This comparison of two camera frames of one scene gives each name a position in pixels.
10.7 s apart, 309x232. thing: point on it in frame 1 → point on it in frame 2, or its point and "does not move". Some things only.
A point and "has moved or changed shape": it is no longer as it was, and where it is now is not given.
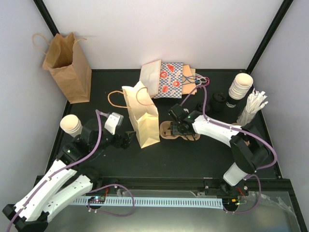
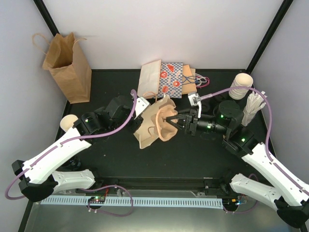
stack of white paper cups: x=241 y=85 does not move
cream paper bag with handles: x=143 y=112 has moved or changed shape
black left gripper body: x=118 y=143 → x=139 y=122
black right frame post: x=284 y=8 does not move
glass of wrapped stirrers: x=255 y=102 does not move
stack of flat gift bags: x=188 y=80 does not move
